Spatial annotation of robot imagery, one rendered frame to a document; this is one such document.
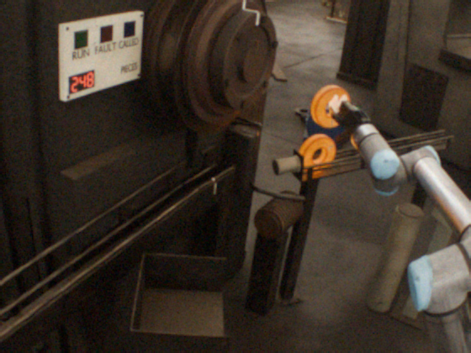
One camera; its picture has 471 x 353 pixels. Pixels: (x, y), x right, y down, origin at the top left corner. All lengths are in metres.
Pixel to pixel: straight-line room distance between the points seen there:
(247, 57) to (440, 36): 2.72
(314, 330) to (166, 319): 1.00
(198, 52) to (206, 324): 0.67
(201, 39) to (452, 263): 0.80
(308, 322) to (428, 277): 1.08
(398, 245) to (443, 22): 2.23
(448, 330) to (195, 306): 0.62
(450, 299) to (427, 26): 3.00
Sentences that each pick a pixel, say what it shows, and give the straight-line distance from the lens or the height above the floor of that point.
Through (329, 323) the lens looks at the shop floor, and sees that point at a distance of 2.12.
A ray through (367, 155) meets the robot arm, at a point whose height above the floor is 0.86.
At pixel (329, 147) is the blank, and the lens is 1.82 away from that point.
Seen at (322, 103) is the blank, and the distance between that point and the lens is 1.69.
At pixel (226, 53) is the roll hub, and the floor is 1.16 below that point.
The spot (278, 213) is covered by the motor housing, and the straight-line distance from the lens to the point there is 1.76.
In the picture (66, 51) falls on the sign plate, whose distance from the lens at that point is 1.11.
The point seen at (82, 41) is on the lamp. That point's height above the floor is 1.20.
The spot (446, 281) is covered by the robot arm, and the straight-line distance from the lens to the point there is 1.10.
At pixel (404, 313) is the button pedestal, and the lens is 2.27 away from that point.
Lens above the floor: 1.45
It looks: 28 degrees down
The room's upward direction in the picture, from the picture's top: 7 degrees clockwise
